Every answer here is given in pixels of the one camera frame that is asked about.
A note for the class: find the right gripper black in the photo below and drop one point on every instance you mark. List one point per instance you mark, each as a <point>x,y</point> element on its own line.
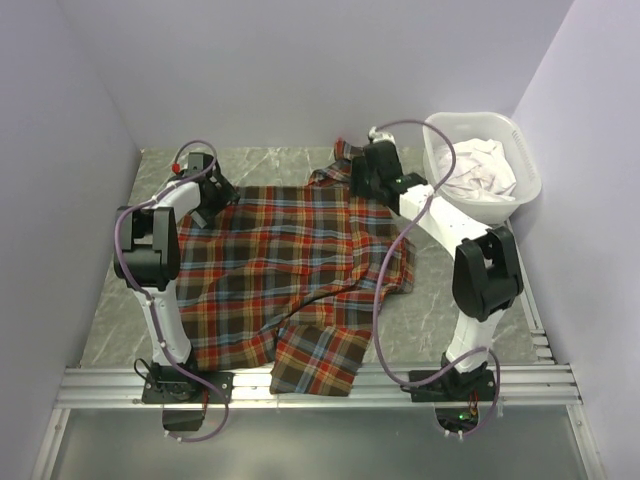
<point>358,172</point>

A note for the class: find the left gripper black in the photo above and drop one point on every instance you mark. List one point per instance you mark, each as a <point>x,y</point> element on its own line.
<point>226,197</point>

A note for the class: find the plaid long sleeve shirt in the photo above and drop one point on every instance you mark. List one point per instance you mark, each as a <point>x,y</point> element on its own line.
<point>289,277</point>

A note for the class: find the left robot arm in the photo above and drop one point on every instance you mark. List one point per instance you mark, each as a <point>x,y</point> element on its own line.
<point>147,253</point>

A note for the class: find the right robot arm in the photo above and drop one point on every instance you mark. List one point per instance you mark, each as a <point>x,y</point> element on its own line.
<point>487,276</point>

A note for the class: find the white shirt in basket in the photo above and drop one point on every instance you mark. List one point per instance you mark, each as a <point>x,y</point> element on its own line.
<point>482,172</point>

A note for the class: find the white plastic basket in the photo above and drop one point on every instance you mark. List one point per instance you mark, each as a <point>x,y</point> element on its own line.
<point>439,158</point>

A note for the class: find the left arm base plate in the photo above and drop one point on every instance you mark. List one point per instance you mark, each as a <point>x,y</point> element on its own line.
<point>171,387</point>

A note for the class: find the black box under rail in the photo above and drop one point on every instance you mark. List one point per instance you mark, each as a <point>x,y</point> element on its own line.
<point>178,419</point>

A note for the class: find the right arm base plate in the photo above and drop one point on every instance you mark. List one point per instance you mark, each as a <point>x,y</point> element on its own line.
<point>477,385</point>

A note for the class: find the aluminium rail frame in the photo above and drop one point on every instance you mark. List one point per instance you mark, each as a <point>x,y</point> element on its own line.
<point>100,428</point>

